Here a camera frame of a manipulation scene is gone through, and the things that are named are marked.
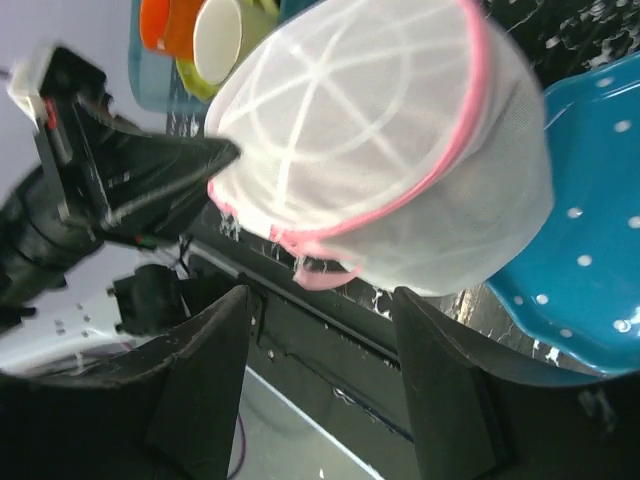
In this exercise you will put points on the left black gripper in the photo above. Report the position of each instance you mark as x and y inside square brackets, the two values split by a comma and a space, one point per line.
[99, 179]

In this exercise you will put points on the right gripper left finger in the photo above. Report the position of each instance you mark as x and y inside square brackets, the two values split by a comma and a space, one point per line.
[166, 410]

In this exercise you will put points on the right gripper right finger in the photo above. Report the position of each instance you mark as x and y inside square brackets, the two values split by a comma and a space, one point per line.
[480, 410]

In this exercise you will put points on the white mesh laundry bag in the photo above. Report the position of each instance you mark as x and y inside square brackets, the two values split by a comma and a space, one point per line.
[402, 139]

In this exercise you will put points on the teal plastic bin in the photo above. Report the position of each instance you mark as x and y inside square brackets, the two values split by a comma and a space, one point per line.
[153, 76]

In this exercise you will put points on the yellow-green plate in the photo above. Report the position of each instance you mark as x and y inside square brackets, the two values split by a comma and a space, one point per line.
[192, 82]

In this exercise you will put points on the blue polka dot plate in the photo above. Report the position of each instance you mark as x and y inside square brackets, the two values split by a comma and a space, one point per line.
[576, 286]

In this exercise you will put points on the orange cup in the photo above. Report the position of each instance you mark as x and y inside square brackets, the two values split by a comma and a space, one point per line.
[167, 26]

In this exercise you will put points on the cream cup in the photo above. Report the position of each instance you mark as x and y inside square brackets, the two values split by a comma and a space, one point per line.
[226, 32]

